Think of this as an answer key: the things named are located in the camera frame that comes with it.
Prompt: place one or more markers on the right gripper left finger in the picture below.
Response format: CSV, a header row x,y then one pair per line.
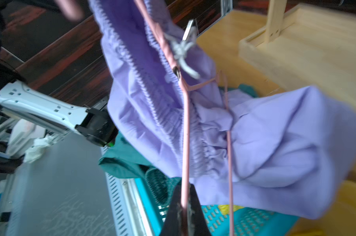
x,y
172,224

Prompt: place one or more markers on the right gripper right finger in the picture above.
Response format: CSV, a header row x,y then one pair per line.
x,y
197,225

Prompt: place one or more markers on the green shorts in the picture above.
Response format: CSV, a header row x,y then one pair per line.
x,y
124,161

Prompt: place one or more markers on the lilac shorts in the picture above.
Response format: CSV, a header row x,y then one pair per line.
x,y
287,153

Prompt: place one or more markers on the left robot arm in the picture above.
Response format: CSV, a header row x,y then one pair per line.
x,y
16,96

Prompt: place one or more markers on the turquoise plastic basket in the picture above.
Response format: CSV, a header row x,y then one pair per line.
x,y
248,221

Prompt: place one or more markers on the yellow plastic tray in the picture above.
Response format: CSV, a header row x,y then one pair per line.
x,y
340,220

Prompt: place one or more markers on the wooden clothes rack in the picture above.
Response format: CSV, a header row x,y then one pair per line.
x,y
307,45

